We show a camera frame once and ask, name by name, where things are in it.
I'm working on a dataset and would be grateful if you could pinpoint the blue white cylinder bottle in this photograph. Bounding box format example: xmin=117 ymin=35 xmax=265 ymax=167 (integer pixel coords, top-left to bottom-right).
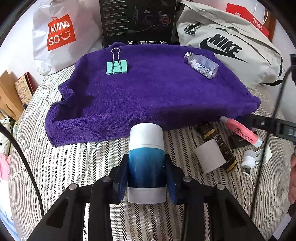
xmin=127 ymin=123 xmax=166 ymax=204

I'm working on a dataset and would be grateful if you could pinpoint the clear pill bottle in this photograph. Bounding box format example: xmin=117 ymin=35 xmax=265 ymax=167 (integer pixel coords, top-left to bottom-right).
xmin=184 ymin=52 xmax=219 ymax=79

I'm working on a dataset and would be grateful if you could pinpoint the teal binder clip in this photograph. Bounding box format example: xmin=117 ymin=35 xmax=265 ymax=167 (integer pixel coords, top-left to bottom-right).
xmin=106 ymin=47 xmax=127 ymax=75

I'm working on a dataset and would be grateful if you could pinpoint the person hand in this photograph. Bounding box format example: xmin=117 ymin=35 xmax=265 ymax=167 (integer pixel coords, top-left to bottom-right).
xmin=288 ymin=154 xmax=296 ymax=204

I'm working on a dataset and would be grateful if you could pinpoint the white charger plug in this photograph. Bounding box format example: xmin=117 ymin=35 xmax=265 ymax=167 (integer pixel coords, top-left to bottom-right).
xmin=255 ymin=145 xmax=272 ymax=166

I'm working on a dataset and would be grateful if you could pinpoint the pink white tube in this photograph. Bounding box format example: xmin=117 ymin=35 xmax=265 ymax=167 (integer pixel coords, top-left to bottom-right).
xmin=220 ymin=116 xmax=262 ymax=148

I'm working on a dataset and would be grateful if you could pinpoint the white USB night light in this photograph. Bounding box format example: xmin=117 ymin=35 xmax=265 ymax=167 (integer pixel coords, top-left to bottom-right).
xmin=241 ymin=150 xmax=256 ymax=175

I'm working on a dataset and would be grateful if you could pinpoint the small black box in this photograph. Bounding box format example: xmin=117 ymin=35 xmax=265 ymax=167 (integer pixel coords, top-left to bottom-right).
xmin=228 ymin=135 xmax=250 ymax=150

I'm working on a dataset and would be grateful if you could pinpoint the striped bed quilt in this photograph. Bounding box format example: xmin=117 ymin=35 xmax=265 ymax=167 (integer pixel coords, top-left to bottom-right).
xmin=9 ymin=66 xmax=293 ymax=240

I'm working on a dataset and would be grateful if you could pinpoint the black gold Grand Reserve box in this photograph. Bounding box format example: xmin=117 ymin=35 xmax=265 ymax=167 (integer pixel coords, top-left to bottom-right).
xmin=195 ymin=122 xmax=237 ymax=174

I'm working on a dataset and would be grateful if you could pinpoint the pink patterned cloth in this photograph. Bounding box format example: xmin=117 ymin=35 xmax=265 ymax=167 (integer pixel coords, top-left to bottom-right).
xmin=0 ymin=154 xmax=10 ymax=181

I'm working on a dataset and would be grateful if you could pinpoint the grey Nike bag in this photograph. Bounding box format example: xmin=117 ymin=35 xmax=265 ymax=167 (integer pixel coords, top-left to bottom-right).
xmin=176 ymin=1 xmax=285 ymax=89

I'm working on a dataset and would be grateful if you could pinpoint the panda plush toy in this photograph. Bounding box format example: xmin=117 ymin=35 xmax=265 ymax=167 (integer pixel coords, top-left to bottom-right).
xmin=1 ymin=116 xmax=18 ymax=156

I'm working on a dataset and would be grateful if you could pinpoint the red white paper bag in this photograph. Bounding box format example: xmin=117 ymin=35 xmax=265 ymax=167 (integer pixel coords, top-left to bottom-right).
xmin=226 ymin=3 xmax=269 ymax=38

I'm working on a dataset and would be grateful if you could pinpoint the wooden headboard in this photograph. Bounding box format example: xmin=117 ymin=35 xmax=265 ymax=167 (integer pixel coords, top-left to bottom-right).
xmin=0 ymin=71 xmax=24 ymax=121

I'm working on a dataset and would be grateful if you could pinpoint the brown illustrated book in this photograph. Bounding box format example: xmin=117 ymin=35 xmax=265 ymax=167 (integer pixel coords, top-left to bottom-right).
xmin=15 ymin=72 xmax=35 ymax=104

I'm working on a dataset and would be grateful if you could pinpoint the purple towel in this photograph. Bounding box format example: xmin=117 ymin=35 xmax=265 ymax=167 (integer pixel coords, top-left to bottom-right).
xmin=45 ymin=42 xmax=260 ymax=147

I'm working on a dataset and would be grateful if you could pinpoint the black headset box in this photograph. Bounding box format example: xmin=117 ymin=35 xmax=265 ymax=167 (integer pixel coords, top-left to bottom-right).
xmin=99 ymin=0 xmax=177 ymax=47

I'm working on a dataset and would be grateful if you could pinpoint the white Miniso shopping bag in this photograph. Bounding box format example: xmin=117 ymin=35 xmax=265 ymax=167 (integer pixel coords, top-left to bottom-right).
xmin=32 ymin=1 xmax=101 ymax=76

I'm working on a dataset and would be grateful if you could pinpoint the black cable right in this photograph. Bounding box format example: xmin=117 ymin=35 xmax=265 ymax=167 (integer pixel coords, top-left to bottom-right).
xmin=249 ymin=54 xmax=296 ymax=218

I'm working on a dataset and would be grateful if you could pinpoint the black cable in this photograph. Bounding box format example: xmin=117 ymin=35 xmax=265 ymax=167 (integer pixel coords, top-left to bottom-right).
xmin=0 ymin=122 xmax=45 ymax=217
xmin=249 ymin=54 xmax=296 ymax=218

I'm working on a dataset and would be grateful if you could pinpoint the black cable left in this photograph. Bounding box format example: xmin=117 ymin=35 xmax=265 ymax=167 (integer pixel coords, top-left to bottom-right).
xmin=0 ymin=122 xmax=45 ymax=217

